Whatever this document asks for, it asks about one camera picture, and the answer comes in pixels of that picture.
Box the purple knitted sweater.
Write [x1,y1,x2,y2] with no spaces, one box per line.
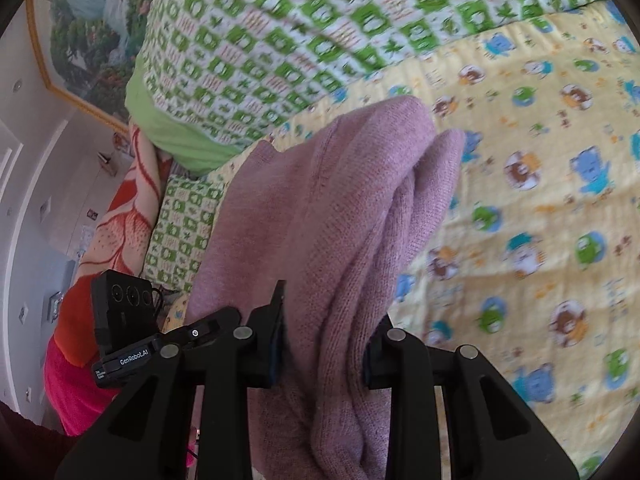
[186,96,465,479]

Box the red orange floral blanket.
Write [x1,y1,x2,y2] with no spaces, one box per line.
[43,124,171,437]

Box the green patterned pillow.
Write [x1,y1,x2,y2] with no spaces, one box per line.
[142,174,224,292]

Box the yellow bear print bedsheet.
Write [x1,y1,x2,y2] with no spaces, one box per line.
[159,0,640,480]

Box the green white checkered quilt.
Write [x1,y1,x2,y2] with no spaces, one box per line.
[125,0,597,174]

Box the framed landscape wall painting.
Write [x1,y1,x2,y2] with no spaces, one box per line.
[26,0,153,133]

